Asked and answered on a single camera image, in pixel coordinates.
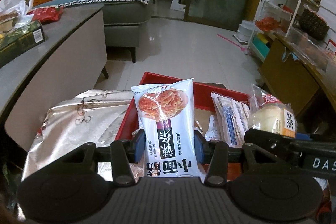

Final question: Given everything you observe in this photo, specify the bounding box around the steamed cake clear packet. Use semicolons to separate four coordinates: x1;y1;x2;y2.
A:
248;85;297;138

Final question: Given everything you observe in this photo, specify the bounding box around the white bread bag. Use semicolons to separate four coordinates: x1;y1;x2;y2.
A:
211;92;250;148

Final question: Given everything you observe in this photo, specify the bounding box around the white noodle snack bag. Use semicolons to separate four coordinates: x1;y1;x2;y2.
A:
131;79;205;180

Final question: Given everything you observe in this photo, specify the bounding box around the pink sausage vacuum pack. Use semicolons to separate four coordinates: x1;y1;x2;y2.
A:
205;115;221;141

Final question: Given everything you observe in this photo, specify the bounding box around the wooden cabinet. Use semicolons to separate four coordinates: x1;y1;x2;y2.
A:
258;32;336;135

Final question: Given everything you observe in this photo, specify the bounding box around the floral silver tablecloth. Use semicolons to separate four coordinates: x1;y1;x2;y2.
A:
22;89;133;178

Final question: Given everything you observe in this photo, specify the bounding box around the grey curved side table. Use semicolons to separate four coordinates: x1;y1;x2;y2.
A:
1;4;107;151

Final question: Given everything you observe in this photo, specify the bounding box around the grey sofa ottoman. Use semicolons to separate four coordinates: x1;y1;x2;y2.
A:
100;0;153;63

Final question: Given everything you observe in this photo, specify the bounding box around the dark green box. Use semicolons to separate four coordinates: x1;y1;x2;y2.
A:
0;20;45;68

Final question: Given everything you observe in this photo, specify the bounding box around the red packet on table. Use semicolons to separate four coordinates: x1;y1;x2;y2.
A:
28;6;63;24

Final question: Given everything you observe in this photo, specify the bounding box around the white plastic bag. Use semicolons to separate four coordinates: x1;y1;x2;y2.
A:
1;0;34;28

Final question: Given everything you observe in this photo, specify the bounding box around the white wire rack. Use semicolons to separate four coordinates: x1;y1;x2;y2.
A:
234;0;322;61

